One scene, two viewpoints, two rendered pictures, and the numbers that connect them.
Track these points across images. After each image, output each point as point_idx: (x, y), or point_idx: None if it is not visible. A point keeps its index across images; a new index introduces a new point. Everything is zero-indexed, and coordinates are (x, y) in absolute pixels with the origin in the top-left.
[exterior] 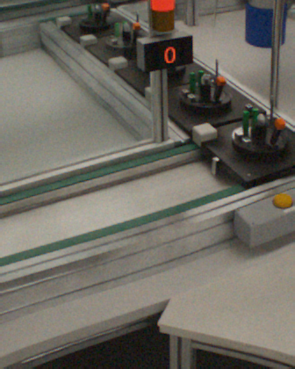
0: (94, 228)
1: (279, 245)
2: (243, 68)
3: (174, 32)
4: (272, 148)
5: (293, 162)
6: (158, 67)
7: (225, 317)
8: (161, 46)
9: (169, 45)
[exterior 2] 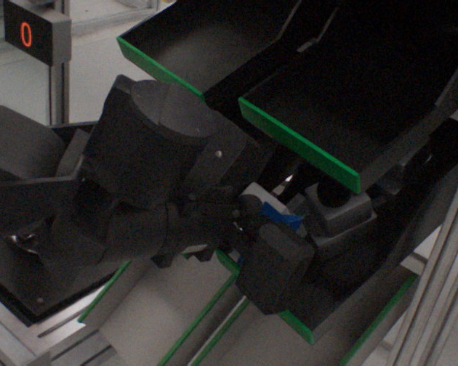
0: None
1: None
2: (429, 242)
3: (57, 13)
4: (17, 237)
5: (1, 274)
6: (16, 43)
7: None
8: (17, 13)
9: (25, 19)
